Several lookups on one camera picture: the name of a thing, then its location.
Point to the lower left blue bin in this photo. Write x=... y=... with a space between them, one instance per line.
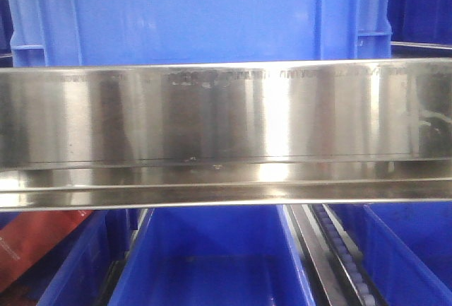
x=105 y=238

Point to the large blue bin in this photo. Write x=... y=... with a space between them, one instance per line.
x=110 y=32

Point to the lower shelf blue bin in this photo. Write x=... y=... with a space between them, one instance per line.
x=214 y=255

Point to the lower white roller track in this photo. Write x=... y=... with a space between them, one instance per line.
x=351 y=275

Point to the lower right blue bin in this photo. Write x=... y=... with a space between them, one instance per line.
x=406 y=248

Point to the red packet in bin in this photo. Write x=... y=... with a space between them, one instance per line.
x=34 y=245

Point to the lower steel divider rail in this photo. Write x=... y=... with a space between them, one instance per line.
x=328 y=278

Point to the steel shelf front rail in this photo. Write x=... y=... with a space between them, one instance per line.
x=294 y=132

